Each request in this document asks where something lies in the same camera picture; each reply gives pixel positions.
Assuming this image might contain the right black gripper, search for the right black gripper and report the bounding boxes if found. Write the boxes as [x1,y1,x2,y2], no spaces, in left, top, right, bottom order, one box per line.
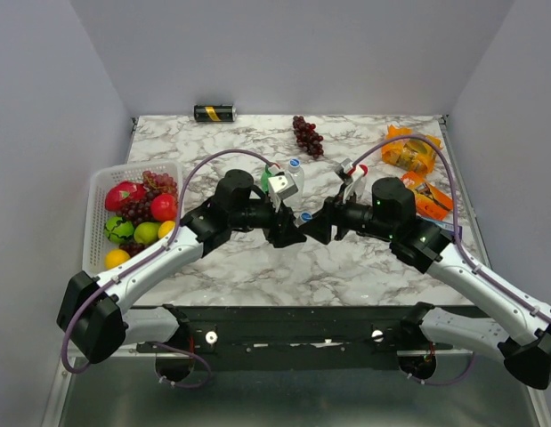
[298,182,396,245]

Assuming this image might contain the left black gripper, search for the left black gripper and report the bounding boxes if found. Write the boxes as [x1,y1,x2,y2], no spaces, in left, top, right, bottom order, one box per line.
[231,194,308,249]

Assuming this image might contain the blue white bottle cap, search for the blue white bottle cap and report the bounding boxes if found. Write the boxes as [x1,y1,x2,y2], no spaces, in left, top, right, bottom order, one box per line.
[297,212,312,225]

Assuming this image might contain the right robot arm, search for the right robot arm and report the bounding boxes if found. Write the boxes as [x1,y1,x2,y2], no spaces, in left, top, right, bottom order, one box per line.
[299,178,551,390]

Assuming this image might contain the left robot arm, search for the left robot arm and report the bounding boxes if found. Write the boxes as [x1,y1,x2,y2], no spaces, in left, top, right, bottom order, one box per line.
[57,170,306,364]

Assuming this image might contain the clear bottle blue cap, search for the clear bottle blue cap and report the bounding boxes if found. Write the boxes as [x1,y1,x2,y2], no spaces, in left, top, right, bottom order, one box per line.
[288,158,304,205]

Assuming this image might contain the green plastic bottle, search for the green plastic bottle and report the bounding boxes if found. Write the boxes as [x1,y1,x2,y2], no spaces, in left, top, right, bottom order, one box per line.
[260,163,280,194]

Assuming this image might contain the clear bottle red cap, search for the clear bottle red cap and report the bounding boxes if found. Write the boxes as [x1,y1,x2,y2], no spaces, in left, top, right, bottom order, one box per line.
[351,164,368,183]

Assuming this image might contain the dark grapes on table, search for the dark grapes on table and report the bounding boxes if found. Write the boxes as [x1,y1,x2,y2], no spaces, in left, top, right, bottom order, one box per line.
[292,116,324,159]

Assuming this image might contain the orange razor package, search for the orange razor package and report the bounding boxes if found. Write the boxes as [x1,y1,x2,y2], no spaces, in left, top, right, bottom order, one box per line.
[401,172,453,221]

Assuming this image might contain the orange snack bag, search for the orange snack bag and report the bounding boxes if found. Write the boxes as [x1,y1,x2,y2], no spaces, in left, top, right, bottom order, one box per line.
[381,125,437,176]

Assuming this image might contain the yellow lemon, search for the yellow lemon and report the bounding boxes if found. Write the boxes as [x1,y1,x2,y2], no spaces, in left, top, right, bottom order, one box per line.
[158,221,175,239]

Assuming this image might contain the red apple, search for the red apple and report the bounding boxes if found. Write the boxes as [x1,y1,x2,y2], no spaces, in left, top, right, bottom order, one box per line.
[150,193,178,222]

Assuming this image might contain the purple small box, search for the purple small box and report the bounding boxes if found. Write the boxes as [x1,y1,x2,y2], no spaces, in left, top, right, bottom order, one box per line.
[424,217,463,238]

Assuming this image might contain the green pear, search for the green pear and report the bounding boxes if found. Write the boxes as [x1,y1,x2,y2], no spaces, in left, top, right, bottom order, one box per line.
[134,222,160,246]

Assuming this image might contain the black gold battery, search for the black gold battery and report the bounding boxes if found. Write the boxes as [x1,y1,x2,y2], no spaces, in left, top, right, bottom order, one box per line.
[193,105,237,123]

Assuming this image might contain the basket grapes upper bunch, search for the basket grapes upper bunch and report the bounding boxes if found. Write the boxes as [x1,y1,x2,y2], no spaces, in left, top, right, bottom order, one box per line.
[116,171,178,226]

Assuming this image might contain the basket grapes bunch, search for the basket grapes bunch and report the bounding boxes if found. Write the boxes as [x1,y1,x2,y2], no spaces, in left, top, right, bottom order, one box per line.
[116,171,178,226]
[119,240,145,257]

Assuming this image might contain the basket grapes lower bunch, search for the basket grapes lower bunch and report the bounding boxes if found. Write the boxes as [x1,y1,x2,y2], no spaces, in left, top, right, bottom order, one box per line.
[119,240,145,257]

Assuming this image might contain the green watermelon toy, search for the green watermelon toy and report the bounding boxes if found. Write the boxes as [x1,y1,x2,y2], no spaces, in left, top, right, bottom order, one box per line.
[103,216,134,244]

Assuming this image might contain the red dragon fruit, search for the red dragon fruit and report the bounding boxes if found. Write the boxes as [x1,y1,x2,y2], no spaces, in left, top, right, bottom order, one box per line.
[104,181,146,212]

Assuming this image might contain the orange fruit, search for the orange fruit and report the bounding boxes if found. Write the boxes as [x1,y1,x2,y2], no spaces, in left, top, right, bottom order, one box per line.
[104,249,131,270]

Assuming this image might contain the white plastic basket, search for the white plastic basket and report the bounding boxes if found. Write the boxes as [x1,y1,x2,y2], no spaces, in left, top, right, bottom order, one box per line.
[82,159,182,276]

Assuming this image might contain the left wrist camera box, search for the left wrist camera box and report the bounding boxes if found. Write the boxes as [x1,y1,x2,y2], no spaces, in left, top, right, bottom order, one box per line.
[268,174,298,210]

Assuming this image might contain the black mounting rail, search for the black mounting rail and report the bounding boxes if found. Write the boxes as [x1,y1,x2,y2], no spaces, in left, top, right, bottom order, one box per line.
[135,303,490,373]

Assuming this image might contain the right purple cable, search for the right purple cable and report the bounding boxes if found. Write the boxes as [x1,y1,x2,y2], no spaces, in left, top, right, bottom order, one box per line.
[352,133,551,330]

